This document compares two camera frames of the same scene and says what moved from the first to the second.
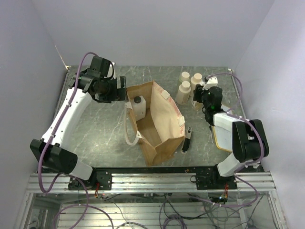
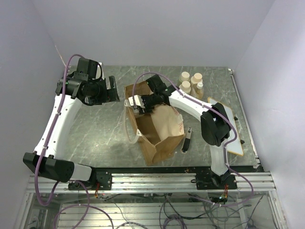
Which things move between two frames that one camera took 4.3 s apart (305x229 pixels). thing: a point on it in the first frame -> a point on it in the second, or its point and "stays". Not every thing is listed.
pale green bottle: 185,76 stays
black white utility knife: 185,148 stays
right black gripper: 198,92 -> 147,109
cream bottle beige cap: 196,79 stays
